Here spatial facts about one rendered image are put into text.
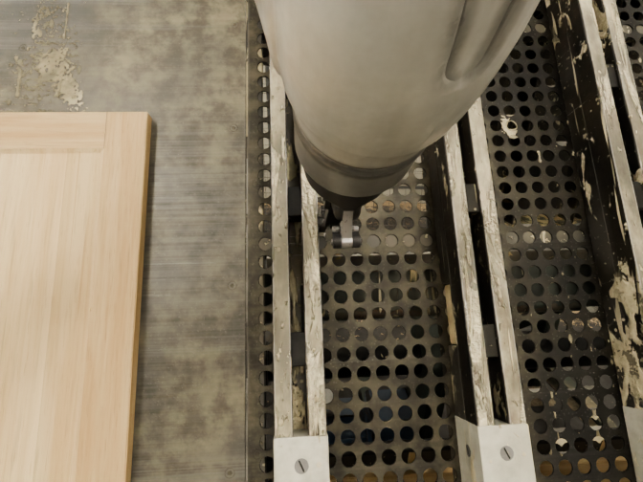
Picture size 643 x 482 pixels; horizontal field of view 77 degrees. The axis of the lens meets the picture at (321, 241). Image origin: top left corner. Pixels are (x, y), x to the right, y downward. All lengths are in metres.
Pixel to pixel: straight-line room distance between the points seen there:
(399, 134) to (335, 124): 0.03
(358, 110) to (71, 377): 0.52
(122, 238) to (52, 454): 0.27
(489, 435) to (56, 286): 0.57
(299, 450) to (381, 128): 0.40
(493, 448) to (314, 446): 0.21
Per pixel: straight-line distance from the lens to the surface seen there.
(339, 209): 0.34
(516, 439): 0.57
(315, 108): 0.19
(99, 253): 0.61
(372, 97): 0.16
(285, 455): 0.51
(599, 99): 0.73
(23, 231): 0.67
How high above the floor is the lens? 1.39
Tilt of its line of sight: 20 degrees down
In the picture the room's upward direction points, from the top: straight up
